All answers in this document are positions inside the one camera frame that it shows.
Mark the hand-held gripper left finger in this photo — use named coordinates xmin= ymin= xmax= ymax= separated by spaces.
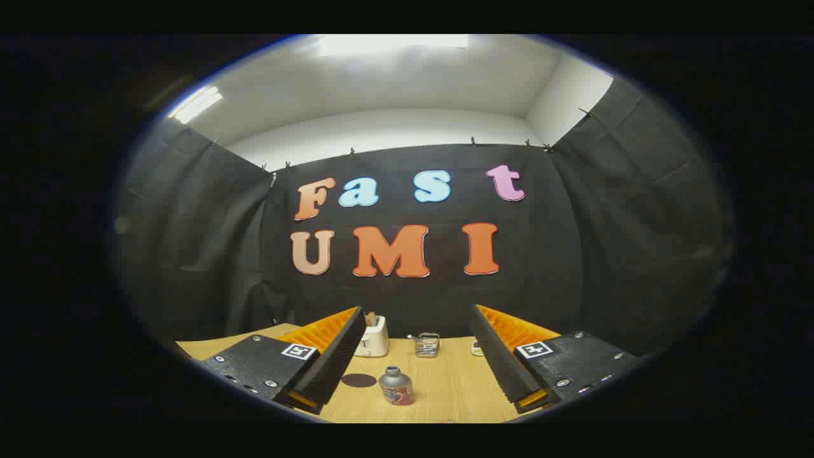
xmin=200 ymin=305 xmax=368 ymax=415

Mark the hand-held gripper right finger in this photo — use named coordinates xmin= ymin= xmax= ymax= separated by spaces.
xmin=471 ymin=304 xmax=640 ymax=414

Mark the silver juice bottle red label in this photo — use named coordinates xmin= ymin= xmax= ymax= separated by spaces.
xmin=378 ymin=366 xmax=415 ymax=406

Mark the white toaster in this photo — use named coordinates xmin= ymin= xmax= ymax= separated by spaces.
xmin=354 ymin=315 xmax=390 ymax=358

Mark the wooden table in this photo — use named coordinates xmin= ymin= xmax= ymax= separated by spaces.
xmin=176 ymin=323 xmax=548 ymax=424

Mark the twin tube ceiling light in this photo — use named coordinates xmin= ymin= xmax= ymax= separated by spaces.
xmin=169 ymin=86 xmax=223 ymax=125

